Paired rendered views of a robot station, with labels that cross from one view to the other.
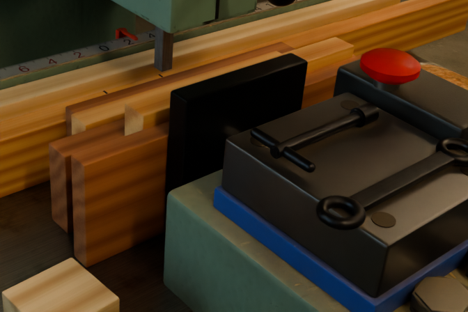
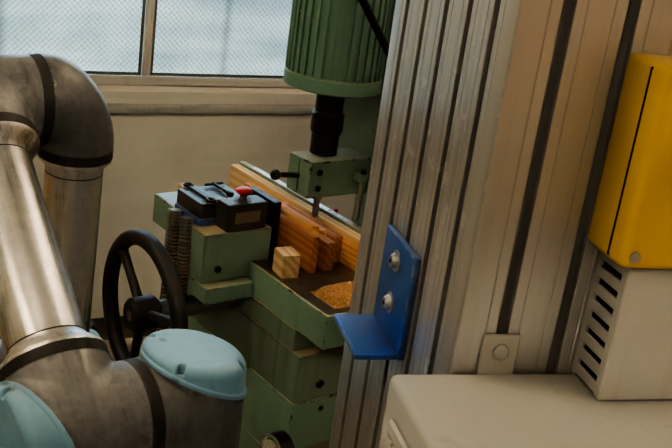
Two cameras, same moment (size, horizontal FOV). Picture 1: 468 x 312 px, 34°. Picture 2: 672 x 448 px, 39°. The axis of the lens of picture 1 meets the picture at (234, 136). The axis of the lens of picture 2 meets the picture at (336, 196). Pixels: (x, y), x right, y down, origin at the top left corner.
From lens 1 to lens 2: 1.78 m
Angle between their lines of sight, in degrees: 85
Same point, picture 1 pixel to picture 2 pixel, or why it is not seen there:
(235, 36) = (345, 230)
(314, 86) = (288, 223)
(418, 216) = (187, 192)
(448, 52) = not seen: outside the picture
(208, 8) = (294, 185)
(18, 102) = (289, 198)
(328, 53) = (303, 221)
